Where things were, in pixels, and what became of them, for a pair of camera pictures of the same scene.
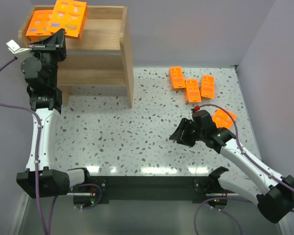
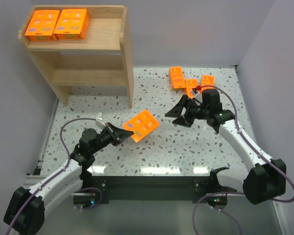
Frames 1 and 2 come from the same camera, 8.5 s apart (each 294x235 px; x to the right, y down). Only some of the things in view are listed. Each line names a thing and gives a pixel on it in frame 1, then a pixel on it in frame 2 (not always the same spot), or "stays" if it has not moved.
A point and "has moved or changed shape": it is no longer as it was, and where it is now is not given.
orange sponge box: [208, 86] stays
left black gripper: [47, 46] → [113, 136]
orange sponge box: [177, 79] stays
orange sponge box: [70, 15] has moved or changed shape
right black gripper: [189, 132] → [189, 111]
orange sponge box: [222, 119] has moved or changed shape
